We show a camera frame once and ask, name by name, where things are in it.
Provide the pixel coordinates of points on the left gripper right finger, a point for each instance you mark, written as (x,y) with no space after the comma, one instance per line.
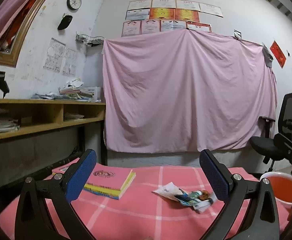
(261,219)

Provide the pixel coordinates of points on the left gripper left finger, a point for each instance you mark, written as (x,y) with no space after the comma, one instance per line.
(33,219)

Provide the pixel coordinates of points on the blue green snack wrapper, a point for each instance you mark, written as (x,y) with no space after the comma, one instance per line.
(200,201)

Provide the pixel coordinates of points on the white paper wrapper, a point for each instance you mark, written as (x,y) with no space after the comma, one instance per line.
(169,191)

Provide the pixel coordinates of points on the red plastic trash bucket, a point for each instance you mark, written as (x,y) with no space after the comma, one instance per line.
(282,187)

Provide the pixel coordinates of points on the yellow blue bottom book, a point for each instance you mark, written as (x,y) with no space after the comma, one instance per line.
(111,193)

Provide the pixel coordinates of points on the pink top book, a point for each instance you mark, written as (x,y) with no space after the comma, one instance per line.
(109,177)

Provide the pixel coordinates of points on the pink checked tablecloth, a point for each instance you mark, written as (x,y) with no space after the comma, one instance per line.
(140,213)

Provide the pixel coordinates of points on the black office chair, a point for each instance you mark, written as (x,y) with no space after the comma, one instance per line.
(265,145)

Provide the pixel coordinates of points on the stack of papers on shelf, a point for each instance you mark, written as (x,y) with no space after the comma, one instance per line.
(74,90)

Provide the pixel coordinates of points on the large pink hanging sheet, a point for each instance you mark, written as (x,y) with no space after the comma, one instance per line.
(185,91)

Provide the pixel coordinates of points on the wooden wall shelf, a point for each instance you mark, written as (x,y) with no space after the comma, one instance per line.
(39,115)

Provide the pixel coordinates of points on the wall calendar sheets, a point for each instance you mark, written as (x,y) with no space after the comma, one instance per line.
(60,58)

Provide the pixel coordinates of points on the red wall paper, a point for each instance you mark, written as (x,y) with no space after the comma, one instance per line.
(278,54)

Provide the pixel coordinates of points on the wire wall rack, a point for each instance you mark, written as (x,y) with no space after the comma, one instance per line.
(88,40)

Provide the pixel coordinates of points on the black wall brush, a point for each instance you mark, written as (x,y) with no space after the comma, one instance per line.
(65,22)

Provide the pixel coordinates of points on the round wall clock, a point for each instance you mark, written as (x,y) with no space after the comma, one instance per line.
(74,4)

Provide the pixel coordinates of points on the certificates on wall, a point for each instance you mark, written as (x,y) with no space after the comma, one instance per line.
(154,16)

